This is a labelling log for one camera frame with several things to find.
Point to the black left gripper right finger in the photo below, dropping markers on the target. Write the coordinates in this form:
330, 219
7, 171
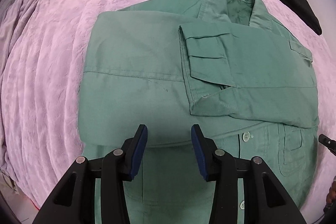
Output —
265, 198

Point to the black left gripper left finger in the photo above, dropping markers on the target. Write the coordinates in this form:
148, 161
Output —
73, 198

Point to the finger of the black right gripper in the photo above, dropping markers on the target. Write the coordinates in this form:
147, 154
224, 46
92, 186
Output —
330, 144

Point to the green work jacket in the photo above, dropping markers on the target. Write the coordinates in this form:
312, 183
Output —
226, 65

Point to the person's right hand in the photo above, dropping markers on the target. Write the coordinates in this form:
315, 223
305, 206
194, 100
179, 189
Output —
331, 196

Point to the lilac plush bed blanket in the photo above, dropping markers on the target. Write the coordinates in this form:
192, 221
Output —
43, 49

